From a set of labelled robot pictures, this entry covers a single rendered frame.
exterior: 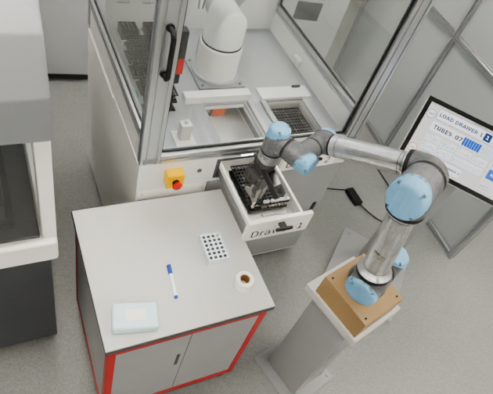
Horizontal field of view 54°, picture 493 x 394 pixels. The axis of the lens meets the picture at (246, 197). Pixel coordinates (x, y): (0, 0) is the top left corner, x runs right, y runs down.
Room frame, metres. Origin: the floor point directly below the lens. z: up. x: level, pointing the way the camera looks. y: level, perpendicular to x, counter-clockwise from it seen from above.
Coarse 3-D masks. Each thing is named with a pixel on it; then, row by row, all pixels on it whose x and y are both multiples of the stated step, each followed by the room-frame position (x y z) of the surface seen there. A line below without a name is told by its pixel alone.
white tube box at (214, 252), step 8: (216, 232) 1.17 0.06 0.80; (200, 240) 1.12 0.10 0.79; (208, 240) 1.13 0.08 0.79; (216, 240) 1.14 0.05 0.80; (200, 248) 1.10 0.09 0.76; (208, 248) 1.09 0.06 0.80; (216, 248) 1.11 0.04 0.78; (224, 248) 1.12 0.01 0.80; (208, 256) 1.05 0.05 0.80; (216, 256) 1.07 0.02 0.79; (224, 256) 1.08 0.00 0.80; (208, 264) 1.04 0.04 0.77; (216, 264) 1.06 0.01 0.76
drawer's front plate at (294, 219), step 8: (280, 216) 1.26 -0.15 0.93; (288, 216) 1.27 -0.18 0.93; (296, 216) 1.29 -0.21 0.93; (304, 216) 1.31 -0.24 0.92; (248, 224) 1.16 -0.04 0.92; (256, 224) 1.18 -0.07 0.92; (264, 224) 1.20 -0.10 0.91; (272, 224) 1.23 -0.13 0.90; (288, 224) 1.28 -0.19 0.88; (296, 224) 1.30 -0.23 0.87; (304, 224) 1.33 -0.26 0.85; (248, 232) 1.17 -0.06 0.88; (256, 232) 1.19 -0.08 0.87; (264, 232) 1.22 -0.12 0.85; (280, 232) 1.26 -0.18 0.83; (248, 240) 1.18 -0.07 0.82
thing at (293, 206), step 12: (228, 168) 1.48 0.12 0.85; (276, 168) 1.54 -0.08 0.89; (228, 180) 1.37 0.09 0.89; (228, 192) 1.34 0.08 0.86; (288, 192) 1.44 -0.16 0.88; (240, 204) 1.27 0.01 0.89; (288, 204) 1.42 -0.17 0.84; (240, 216) 1.24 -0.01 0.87; (252, 216) 1.29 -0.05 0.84; (276, 216) 1.33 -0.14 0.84
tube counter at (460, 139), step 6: (456, 138) 1.92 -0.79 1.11; (462, 138) 1.93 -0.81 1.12; (468, 138) 1.93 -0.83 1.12; (462, 144) 1.91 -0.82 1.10; (468, 144) 1.92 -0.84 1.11; (474, 144) 1.92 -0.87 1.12; (480, 144) 1.92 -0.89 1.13; (474, 150) 1.90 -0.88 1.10; (480, 150) 1.90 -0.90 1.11; (486, 150) 1.91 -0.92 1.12; (492, 150) 1.91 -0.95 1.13; (486, 156) 1.89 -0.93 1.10
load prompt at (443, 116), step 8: (440, 112) 1.99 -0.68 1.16; (448, 112) 2.00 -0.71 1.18; (440, 120) 1.97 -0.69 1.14; (448, 120) 1.97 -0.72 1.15; (456, 120) 1.98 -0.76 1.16; (464, 120) 1.98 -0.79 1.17; (456, 128) 1.95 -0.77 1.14; (464, 128) 1.96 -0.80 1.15; (472, 128) 1.96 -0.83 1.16; (480, 128) 1.97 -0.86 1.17; (472, 136) 1.94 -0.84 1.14; (480, 136) 1.94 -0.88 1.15; (488, 136) 1.95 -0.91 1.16; (488, 144) 1.93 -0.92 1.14
